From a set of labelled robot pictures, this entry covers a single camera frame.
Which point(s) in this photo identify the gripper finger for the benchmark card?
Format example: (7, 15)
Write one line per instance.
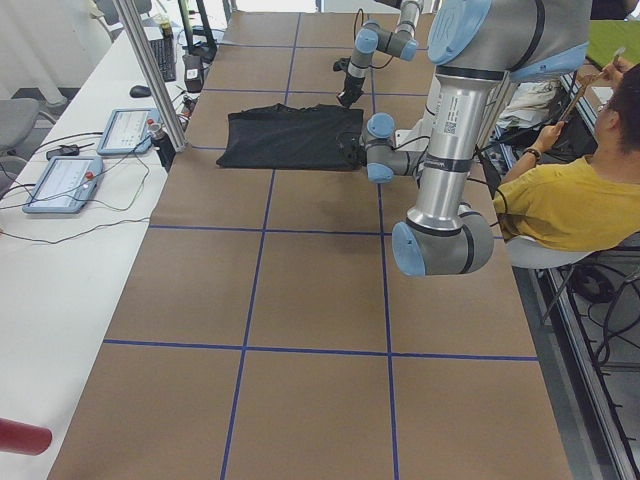
(346, 99)

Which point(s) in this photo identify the black computer mouse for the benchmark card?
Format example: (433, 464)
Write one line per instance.
(139, 91)

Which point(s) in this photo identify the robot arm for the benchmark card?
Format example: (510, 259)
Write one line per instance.
(370, 38)
(473, 45)

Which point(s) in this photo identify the red cylinder bottle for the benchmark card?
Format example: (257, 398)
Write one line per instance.
(24, 439)

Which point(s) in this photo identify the person in yellow shirt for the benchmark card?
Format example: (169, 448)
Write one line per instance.
(591, 203)

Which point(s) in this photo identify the upper teach pendant tablet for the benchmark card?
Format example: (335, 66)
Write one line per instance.
(127, 132)

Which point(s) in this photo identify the black computer keyboard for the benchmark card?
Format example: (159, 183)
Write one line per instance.
(163, 51)

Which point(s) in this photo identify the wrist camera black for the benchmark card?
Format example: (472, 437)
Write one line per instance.
(341, 64)

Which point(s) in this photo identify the teach pendant tablet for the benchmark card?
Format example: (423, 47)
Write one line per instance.
(127, 132)
(65, 186)

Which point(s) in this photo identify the aluminium frame post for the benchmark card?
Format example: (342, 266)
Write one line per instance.
(131, 21)

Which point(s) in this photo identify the black graphic t-shirt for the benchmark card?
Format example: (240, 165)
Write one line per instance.
(287, 138)

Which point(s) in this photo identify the lower teach pendant tablet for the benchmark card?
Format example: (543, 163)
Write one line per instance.
(65, 186)

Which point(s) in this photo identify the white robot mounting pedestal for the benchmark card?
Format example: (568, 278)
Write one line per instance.
(417, 138)

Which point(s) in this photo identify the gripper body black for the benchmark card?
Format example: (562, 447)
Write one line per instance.
(350, 86)
(354, 155)

